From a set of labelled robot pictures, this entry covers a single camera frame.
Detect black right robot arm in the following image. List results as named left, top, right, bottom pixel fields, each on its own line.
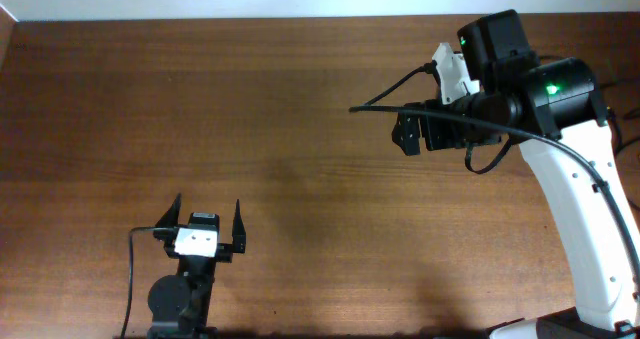
left=392, top=10, right=639, bottom=338

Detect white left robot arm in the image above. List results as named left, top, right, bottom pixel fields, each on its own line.
left=147, top=196, right=246, bottom=339

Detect black usb cables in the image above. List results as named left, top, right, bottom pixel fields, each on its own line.
left=597, top=76, right=640, bottom=213

